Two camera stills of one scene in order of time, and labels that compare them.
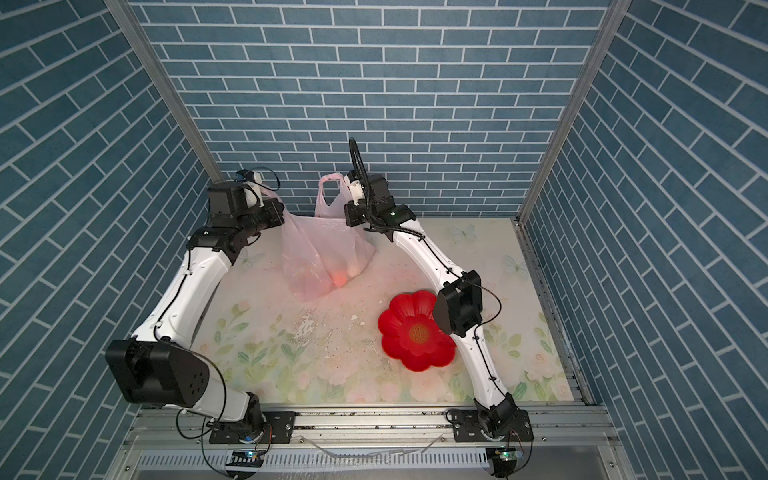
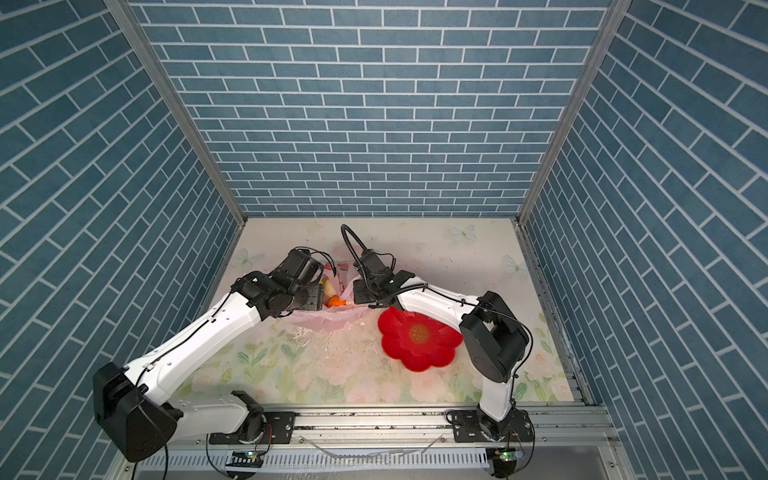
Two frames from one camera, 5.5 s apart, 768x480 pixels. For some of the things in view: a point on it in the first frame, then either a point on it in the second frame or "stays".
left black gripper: x=273 y=213 to x=317 y=299
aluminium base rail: x=175 y=443 stays
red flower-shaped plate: x=413 y=334 stays
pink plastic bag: x=323 y=251 to x=329 y=318
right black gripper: x=350 y=209 to x=358 y=290
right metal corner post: x=575 y=104 stays
